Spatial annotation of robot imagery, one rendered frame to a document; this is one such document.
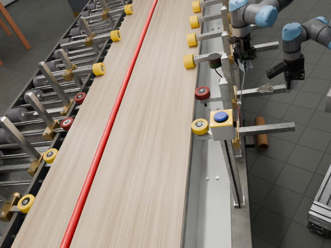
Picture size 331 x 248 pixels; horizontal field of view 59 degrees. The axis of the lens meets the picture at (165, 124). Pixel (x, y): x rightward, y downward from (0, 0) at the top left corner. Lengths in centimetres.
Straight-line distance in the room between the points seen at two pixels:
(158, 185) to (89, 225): 31
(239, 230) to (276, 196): 92
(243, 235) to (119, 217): 49
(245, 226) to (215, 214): 19
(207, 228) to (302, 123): 146
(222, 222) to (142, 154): 47
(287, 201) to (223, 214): 81
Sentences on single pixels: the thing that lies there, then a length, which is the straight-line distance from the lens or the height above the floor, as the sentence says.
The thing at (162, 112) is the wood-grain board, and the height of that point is 90.
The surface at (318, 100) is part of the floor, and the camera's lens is 280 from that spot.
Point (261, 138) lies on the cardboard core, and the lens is 238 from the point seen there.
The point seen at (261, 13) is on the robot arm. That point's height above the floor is 133.
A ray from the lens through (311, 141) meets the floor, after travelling 246.
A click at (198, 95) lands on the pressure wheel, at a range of 154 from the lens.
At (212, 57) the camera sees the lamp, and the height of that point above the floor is 113.
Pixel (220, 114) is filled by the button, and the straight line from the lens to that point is 92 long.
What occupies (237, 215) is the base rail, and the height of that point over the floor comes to 70.
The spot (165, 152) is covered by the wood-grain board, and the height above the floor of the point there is 90.
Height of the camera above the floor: 186
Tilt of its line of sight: 41 degrees down
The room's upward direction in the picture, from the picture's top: 22 degrees counter-clockwise
